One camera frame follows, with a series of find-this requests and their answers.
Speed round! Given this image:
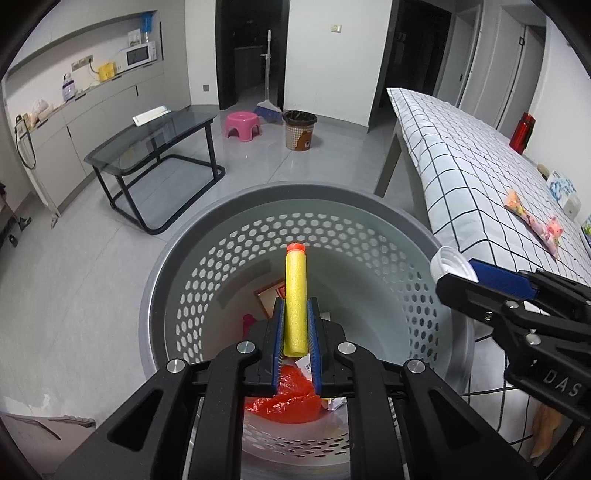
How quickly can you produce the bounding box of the person's right hand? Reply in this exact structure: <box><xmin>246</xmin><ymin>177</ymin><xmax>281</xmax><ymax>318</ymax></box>
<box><xmin>530</xmin><ymin>405</ymin><xmax>587</xmax><ymax>459</ymax></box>

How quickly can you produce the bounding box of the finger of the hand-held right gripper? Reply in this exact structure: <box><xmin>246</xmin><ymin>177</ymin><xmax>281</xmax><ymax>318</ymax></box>
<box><xmin>468</xmin><ymin>259</ymin><xmax>591</xmax><ymax>317</ymax></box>
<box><xmin>436</xmin><ymin>273</ymin><xmax>555</xmax><ymax>349</ymax></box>

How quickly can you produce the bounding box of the red cardboard box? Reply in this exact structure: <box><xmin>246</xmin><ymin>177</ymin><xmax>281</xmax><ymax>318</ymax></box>
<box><xmin>254</xmin><ymin>278</ymin><xmax>288</xmax><ymax>321</ymax></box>

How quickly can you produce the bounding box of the red thermos bottle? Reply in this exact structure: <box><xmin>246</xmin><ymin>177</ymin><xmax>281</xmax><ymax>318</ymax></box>
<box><xmin>509</xmin><ymin>112</ymin><xmax>536</xmax><ymax>155</ymax></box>

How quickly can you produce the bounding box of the grey perforated basket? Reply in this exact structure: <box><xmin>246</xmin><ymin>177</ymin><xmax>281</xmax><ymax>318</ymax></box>
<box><xmin>139</xmin><ymin>182</ymin><xmax>476</xmax><ymax>480</ymax></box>

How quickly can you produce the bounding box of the pink snack packet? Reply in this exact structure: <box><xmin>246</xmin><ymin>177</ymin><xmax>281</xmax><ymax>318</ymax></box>
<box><xmin>503</xmin><ymin>189</ymin><xmax>561</xmax><ymax>258</ymax></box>

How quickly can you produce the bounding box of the white folding frame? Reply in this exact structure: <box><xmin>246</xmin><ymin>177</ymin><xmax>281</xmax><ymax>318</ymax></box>
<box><xmin>14</xmin><ymin>114</ymin><xmax>62</xmax><ymax>229</ymax></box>

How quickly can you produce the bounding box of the blue broom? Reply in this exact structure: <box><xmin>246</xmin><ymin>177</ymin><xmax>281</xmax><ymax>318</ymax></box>
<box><xmin>254</xmin><ymin>30</ymin><xmax>281</xmax><ymax>123</ymax></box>

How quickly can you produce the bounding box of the red plastic bag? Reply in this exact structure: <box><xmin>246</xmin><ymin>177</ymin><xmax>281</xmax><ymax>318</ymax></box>
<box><xmin>245</xmin><ymin>364</ymin><xmax>321</xmax><ymax>424</ymax></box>

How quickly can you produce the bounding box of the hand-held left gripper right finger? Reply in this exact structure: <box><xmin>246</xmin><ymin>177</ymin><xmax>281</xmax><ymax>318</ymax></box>
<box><xmin>307</xmin><ymin>298</ymin><xmax>539</xmax><ymax>480</ymax></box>

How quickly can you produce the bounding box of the yellow foam dart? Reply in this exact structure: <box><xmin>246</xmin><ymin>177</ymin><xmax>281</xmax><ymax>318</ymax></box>
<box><xmin>283</xmin><ymin>243</ymin><xmax>308</xmax><ymax>357</ymax></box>

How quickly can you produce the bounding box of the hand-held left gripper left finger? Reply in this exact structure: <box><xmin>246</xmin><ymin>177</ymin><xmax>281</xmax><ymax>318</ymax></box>
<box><xmin>54</xmin><ymin>298</ymin><xmax>285</xmax><ymax>480</ymax></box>

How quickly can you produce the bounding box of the grey table leg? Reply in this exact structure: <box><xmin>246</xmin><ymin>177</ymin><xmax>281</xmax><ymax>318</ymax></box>
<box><xmin>374</xmin><ymin>121</ymin><xmax>403</xmax><ymax>198</ymax></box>

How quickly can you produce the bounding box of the white microwave oven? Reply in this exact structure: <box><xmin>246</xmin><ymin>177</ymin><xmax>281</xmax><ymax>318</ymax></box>
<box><xmin>121</xmin><ymin>41</ymin><xmax>158</xmax><ymax>71</ymax></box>

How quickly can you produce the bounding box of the pink plastic stool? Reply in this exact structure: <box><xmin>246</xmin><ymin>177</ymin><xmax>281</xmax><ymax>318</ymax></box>
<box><xmin>224</xmin><ymin>111</ymin><xmax>263</xmax><ymax>141</ymax></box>

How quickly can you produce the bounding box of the brown waste bin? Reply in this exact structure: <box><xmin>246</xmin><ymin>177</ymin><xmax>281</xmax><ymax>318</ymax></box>
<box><xmin>282</xmin><ymin>110</ymin><xmax>317</xmax><ymax>151</ymax></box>

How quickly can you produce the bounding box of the dark glass side table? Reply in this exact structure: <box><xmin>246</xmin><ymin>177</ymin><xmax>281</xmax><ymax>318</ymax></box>
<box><xmin>84</xmin><ymin>110</ymin><xmax>226</xmax><ymax>235</ymax></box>

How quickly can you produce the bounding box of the blue white tissue pack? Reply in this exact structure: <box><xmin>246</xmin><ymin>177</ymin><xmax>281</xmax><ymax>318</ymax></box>
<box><xmin>546</xmin><ymin>170</ymin><xmax>577</xmax><ymax>204</ymax></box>

